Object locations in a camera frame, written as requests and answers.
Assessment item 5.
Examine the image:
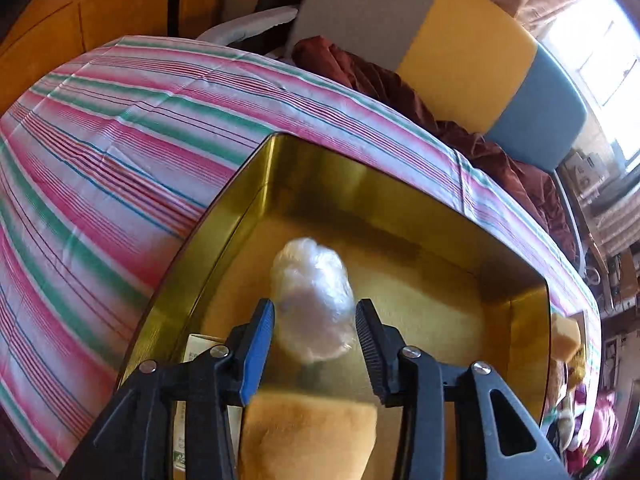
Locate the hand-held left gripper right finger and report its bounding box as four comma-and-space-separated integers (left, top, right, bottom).
356, 299, 571, 480

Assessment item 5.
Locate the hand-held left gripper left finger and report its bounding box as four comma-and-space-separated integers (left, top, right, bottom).
60, 299, 276, 480

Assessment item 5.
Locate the cream box with green label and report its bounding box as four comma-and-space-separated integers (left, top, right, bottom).
172, 332, 246, 480

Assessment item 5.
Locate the white plastic-wrapped ball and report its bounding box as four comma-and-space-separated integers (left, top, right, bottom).
270, 236, 357, 363

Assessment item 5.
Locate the yellow sponge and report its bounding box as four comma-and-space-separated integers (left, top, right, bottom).
241, 392, 378, 480
550, 312, 583, 363

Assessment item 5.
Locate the gold metal tin box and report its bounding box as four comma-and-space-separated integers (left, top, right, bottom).
116, 132, 553, 480

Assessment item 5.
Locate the white pink fluffy ball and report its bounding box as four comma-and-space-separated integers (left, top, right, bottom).
552, 407, 576, 448

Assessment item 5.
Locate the pink green striped tablecloth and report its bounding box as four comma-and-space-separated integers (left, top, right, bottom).
0, 35, 603, 476

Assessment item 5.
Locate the dark red cloth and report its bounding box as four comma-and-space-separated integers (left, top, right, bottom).
291, 36, 576, 261

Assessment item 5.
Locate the white cardboard box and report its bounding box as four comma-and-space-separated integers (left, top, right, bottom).
570, 152, 608, 186

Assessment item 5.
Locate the grey yellow blue chair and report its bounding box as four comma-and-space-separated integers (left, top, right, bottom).
197, 0, 588, 271

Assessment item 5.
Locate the wooden cabinet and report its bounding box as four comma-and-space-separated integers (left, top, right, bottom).
0, 0, 236, 116

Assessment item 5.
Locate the window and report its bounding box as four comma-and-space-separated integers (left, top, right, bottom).
550, 0, 640, 171

